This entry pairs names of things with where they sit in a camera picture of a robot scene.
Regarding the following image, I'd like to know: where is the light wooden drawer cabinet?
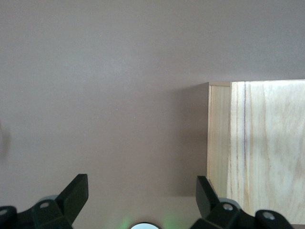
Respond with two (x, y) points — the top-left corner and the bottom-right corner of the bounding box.
(206, 79), (305, 225)

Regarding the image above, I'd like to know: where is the brown table cover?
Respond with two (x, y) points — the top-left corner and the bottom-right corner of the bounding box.
(0, 0), (305, 229)

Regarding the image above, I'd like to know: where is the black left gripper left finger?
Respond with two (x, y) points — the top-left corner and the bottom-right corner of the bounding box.
(0, 173), (89, 229)

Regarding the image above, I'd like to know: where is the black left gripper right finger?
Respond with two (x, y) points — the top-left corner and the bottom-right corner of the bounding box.
(195, 176), (294, 229)

